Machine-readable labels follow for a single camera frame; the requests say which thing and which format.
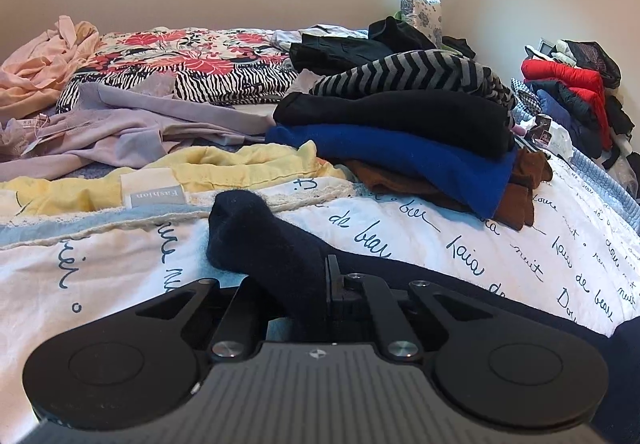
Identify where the black garment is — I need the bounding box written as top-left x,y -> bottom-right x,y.
289,16 -> 476,75

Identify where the light blue lace-trimmed cloth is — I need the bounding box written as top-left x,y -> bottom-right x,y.
0,176 -> 356,252

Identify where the pink garment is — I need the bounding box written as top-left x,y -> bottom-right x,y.
0,15 -> 101,125

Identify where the floral zebra printed blanket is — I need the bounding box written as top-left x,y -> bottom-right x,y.
55,26 -> 301,115

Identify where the lilac garment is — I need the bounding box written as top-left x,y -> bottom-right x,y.
0,81 -> 281,182

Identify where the houndstooth cloth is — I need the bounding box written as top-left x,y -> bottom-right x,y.
511,79 -> 545,120

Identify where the white plastic bag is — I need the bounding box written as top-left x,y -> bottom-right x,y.
530,116 -> 573,157

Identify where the dark navy cloth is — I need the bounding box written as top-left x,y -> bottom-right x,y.
345,251 -> 640,375

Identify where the yellow garment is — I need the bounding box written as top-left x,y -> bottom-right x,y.
0,144 -> 358,217

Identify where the black folded sweater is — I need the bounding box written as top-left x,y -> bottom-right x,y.
272,91 -> 516,160

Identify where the light blue quilted blanket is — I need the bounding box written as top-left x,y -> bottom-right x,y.
515,104 -> 640,210

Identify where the floral pillow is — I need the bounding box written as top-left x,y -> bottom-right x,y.
400,0 -> 443,47

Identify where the dark navy sock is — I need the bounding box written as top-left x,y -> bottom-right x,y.
206,190 -> 335,342

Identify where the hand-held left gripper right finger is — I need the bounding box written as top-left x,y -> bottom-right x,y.
325,255 -> 483,361

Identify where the grey black zigzag sweater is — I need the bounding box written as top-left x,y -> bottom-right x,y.
307,49 -> 518,130

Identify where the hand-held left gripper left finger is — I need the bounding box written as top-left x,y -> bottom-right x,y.
134,275 -> 265,361

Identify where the blue folded sweater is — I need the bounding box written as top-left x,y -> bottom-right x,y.
265,124 -> 518,220

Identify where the red jacket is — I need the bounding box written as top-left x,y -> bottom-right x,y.
521,58 -> 613,150

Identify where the brown garment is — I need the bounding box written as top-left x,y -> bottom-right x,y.
345,149 -> 553,231

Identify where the pile of dark clothes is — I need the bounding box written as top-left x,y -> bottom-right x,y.
510,39 -> 640,175

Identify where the white script-printed blanket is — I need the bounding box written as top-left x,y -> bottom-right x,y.
0,154 -> 640,405

